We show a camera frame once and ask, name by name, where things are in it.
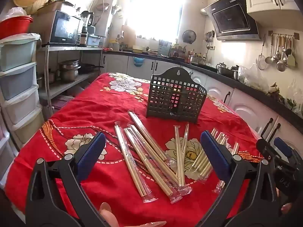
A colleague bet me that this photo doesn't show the brown storage box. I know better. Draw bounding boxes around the brown storage box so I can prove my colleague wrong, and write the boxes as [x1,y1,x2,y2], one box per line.
[37,0,74,13]

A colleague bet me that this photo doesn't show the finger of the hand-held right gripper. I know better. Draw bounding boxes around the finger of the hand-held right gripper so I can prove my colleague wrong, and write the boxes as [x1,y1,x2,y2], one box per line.
[274,137,295,159]
[256,138,276,162]

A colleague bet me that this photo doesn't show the large clear plastic bag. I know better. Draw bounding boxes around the large clear plastic bag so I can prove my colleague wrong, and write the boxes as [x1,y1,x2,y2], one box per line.
[238,63,269,88]

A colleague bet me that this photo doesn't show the wooden cutting board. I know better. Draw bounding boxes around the wooden cutting board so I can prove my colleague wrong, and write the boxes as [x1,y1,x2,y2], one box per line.
[123,25,137,49]

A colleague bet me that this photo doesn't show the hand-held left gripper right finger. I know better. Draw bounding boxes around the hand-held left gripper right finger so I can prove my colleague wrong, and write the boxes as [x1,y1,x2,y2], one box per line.
[200,130,283,227]

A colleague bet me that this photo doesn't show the leafy greens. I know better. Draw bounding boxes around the leafy greens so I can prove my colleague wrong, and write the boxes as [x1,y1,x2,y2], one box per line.
[285,95,303,116]

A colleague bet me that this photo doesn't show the black blender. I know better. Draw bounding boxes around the black blender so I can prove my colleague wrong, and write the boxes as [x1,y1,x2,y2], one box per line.
[80,11,95,35]

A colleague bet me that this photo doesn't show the crumpled clear plastic bag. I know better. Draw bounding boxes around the crumpled clear plastic bag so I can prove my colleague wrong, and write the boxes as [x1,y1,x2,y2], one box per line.
[7,7,28,17]

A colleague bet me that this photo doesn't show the ginger root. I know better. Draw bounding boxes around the ginger root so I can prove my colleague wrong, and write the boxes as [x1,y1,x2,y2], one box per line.
[267,82,281,98]

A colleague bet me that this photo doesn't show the small wall fan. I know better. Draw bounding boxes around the small wall fan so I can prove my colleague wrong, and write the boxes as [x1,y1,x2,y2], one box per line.
[182,30,197,45]

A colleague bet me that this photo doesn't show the small steel pot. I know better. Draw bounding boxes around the small steel pot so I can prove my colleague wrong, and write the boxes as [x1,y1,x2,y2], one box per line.
[37,72,56,88]

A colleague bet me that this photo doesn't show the cluster of condiment bottles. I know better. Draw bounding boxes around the cluster of condiment bottles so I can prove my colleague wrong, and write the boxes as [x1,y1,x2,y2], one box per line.
[187,49,204,58]

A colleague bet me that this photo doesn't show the hanging ladles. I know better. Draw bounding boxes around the hanging ladles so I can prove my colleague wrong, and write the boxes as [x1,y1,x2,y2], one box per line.
[205,30,216,51]

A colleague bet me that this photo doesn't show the stacked steel pots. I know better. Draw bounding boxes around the stacked steel pots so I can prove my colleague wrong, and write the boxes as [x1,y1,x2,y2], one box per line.
[58,60,80,82]

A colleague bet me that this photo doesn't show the person's right hand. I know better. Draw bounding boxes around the person's right hand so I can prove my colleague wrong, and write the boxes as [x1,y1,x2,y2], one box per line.
[275,187,295,215]

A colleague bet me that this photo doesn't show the dark steel kettle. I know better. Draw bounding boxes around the dark steel kettle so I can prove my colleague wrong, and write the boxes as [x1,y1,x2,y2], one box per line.
[230,65,240,81]

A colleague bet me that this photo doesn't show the bright window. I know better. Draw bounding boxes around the bright window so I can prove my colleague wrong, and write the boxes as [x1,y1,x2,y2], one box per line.
[124,0,187,42]

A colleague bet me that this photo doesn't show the red floral tablecloth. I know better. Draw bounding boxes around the red floral tablecloth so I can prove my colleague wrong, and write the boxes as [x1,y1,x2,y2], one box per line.
[5,72,264,227]

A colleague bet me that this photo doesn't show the grey-blue kitchen appliance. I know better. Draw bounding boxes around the grey-blue kitchen appliance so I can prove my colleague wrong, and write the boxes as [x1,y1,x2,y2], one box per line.
[87,34,106,48]

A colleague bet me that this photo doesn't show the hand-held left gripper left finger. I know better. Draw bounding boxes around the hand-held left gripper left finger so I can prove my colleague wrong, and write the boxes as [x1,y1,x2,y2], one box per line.
[25,131,107,227]

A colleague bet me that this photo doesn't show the bunch of chopsticks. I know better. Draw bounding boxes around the bunch of chopsticks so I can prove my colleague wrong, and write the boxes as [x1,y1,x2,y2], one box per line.
[114,110,240,205]

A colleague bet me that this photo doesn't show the black frying pan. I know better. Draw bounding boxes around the black frying pan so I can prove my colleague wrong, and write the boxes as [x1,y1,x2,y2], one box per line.
[78,63,105,74]

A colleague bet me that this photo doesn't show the row of hanging kitchen utensils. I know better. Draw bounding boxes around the row of hanging kitchen utensils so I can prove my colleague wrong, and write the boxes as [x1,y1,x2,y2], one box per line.
[257,30,300,72]

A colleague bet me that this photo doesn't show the metal shelf rack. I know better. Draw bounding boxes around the metal shelf rack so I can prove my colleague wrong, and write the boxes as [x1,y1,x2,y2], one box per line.
[37,44,105,114]

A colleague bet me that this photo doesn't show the black range hood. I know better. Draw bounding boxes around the black range hood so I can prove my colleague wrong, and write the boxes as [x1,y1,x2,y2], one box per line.
[201,0,261,41]

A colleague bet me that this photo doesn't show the person's left hand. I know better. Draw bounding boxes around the person's left hand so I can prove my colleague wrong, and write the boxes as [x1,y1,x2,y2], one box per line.
[99,202,167,227]

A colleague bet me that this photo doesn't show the black microwave oven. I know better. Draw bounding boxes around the black microwave oven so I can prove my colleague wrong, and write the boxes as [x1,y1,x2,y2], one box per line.
[48,10,84,46]

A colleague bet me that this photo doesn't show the plastic drawer tower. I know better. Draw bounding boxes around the plastic drawer tower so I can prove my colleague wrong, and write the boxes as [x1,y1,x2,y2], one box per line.
[0,33,45,147]

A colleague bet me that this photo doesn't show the red plastic basin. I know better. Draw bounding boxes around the red plastic basin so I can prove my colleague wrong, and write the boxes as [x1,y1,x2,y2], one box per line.
[0,16,34,40]

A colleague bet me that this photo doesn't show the black plastic utensil basket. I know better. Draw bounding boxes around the black plastic utensil basket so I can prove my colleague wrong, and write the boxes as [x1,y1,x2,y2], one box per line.
[145,67,207,123]

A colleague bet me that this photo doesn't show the steel stockpot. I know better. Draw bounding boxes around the steel stockpot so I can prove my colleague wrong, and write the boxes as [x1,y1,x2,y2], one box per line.
[189,54,207,65]

